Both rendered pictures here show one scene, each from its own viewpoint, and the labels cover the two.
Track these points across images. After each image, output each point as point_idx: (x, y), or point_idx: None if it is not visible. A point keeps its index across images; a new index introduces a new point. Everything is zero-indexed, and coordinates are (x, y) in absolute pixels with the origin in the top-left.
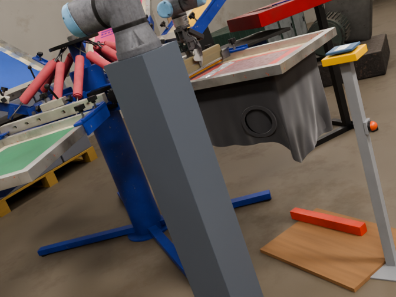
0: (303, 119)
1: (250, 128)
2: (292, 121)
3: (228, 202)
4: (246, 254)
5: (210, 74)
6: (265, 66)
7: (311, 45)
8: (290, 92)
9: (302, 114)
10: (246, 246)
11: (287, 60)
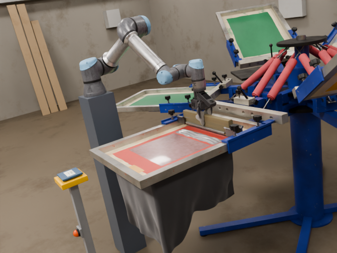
0: (135, 208)
1: None
2: (125, 196)
3: (107, 183)
4: (114, 213)
5: (187, 134)
6: (100, 146)
7: (111, 165)
8: (123, 180)
9: (134, 204)
10: (114, 210)
11: (93, 152)
